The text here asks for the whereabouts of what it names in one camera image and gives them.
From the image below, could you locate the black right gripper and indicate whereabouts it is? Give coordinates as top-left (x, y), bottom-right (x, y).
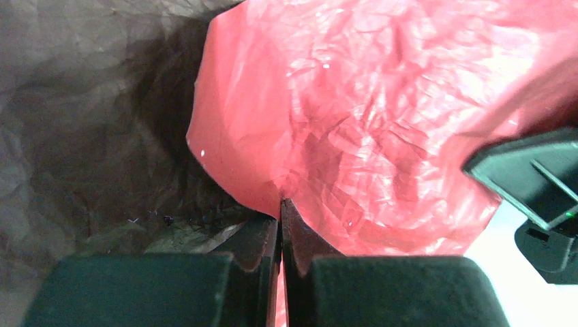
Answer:
top-left (462, 127), bottom-right (577, 285)

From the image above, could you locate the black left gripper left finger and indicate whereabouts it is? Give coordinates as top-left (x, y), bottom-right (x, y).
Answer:
top-left (23, 217), bottom-right (279, 326)

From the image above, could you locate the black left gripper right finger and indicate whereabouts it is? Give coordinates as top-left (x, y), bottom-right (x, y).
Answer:
top-left (281, 200), bottom-right (508, 326)

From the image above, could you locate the maroon wrapping paper sheet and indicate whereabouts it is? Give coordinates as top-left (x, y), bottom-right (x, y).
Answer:
top-left (0, 0), bottom-right (578, 327)

